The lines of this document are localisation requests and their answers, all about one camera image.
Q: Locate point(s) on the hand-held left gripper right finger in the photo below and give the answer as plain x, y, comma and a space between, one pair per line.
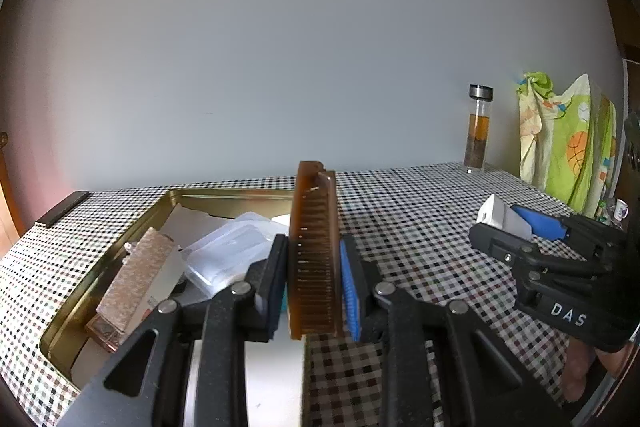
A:
349, 287

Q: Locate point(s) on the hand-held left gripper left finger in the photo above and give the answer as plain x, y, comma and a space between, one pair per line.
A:
272, 279

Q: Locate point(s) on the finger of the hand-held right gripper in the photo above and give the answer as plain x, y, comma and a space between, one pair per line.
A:
545, 224
500, 244

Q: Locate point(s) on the small white box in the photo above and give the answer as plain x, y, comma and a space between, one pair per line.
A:
500, 214

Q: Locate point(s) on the brown comb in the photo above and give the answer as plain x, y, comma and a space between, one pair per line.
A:
315, 257

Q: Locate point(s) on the clear plastic box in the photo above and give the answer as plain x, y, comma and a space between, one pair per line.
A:
225, 252

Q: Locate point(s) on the white patterned box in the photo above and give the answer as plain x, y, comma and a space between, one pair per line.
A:
137, 277

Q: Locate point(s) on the gold tin box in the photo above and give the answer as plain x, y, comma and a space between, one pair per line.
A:
125, 217

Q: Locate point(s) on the copper-coloured box with rubber band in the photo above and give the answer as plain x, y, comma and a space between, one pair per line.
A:
105, 332

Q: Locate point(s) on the small white cup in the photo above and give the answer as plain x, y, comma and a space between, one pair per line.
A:
621, 209

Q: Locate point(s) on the green printed cloth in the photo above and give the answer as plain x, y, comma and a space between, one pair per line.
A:
570, 147

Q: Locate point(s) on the white paper liner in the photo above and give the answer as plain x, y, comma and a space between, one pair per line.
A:
195, 222

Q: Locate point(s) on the checked tablecloth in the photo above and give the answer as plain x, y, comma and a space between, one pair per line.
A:
410, 207

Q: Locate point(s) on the glass tea bottle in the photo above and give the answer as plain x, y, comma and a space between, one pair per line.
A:
479, 132

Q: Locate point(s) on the dark flat phone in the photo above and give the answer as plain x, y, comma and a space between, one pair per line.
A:
62, 208

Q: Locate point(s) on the wooden door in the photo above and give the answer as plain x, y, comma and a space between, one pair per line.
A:
7, 207

